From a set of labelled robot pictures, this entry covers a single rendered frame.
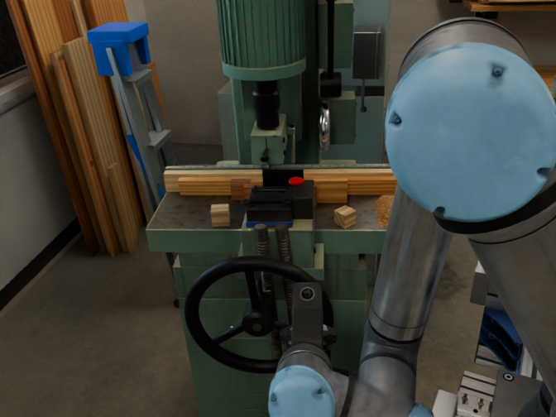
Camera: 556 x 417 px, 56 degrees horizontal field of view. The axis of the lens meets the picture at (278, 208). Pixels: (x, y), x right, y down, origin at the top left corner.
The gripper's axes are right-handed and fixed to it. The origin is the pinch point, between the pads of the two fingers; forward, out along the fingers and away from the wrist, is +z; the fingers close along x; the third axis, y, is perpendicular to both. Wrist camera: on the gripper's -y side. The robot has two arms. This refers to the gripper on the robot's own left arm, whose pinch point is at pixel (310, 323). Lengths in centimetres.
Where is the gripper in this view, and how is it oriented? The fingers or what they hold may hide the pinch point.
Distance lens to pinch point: 95.5
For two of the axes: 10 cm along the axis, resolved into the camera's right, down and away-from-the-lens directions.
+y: 0.1, 10.0, -0.1
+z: 1.0, 0.1, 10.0
